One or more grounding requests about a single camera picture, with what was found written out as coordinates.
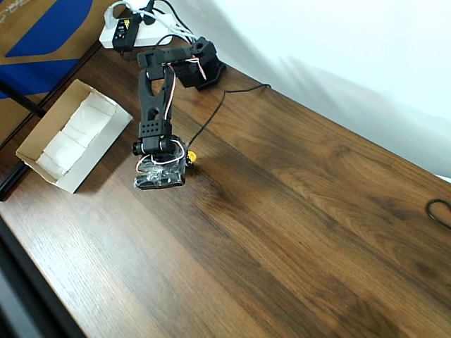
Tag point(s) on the white power strip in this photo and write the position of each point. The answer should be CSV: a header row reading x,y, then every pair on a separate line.
x,y
151,35

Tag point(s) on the tape-wrapped black wrist camera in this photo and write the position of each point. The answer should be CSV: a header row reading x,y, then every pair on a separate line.
x,y
162,179

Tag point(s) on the white cardboard box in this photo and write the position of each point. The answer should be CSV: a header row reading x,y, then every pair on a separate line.
x,y
105,141

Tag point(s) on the black stand foot bar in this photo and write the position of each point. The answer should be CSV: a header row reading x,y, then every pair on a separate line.
x,y
12,181

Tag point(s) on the yellow green-capped glue bottle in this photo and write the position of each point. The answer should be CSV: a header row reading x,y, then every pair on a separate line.
x,y
192,156

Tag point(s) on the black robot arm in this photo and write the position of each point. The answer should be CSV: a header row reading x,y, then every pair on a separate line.
x,y
151,105

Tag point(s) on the white paper lining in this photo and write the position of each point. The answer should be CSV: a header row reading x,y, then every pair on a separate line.
x,y
77,134

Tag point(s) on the large brown blue-printed carton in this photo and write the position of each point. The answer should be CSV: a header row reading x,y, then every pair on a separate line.
x,y
35,28

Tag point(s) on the black stand pole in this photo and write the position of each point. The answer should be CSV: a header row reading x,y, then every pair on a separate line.
x,y
24,98

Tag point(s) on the black power adapter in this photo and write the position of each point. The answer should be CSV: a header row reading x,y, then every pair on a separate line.
x,y
123,31

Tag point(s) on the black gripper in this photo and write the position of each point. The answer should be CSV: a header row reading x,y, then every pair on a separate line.
x,y
159,180

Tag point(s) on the black power plug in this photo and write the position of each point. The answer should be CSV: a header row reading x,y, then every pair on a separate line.
x,y
148,12

